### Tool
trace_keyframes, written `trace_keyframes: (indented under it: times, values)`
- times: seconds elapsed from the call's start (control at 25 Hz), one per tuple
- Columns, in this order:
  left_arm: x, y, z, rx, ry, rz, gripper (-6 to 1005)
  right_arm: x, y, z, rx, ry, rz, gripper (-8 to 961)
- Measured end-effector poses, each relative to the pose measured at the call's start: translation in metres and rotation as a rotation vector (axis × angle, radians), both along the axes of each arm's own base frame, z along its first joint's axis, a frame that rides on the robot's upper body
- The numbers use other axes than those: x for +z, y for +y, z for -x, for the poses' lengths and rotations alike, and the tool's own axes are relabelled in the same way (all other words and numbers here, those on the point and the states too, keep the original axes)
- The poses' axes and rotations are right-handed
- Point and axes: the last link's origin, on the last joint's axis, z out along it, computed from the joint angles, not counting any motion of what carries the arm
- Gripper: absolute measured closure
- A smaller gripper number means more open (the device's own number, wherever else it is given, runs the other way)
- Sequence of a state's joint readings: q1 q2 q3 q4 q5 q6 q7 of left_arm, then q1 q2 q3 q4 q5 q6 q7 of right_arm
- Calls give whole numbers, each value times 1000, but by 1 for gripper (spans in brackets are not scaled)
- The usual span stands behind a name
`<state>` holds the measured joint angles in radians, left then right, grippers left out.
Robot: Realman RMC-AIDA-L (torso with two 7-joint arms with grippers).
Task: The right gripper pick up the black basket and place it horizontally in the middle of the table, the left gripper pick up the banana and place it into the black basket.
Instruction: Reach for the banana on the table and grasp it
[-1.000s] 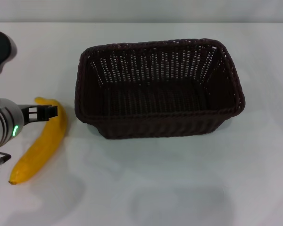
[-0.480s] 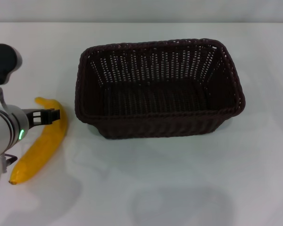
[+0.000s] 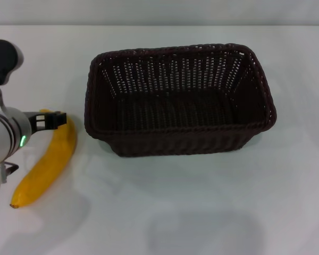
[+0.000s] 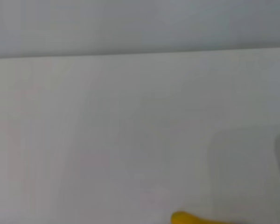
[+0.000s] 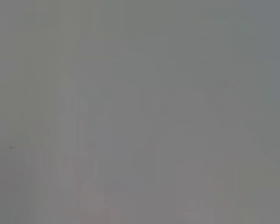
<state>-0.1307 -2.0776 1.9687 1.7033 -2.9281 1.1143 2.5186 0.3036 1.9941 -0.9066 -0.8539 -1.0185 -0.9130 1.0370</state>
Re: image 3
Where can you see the yellow banana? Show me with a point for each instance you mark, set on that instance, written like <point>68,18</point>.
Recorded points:
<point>54,156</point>

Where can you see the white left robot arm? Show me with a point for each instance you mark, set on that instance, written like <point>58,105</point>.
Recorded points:
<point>4,138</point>

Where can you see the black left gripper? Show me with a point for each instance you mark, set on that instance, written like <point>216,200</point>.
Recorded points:
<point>33,120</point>

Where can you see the dark brown woven basket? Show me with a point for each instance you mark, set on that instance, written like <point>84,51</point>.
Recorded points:
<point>180,117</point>

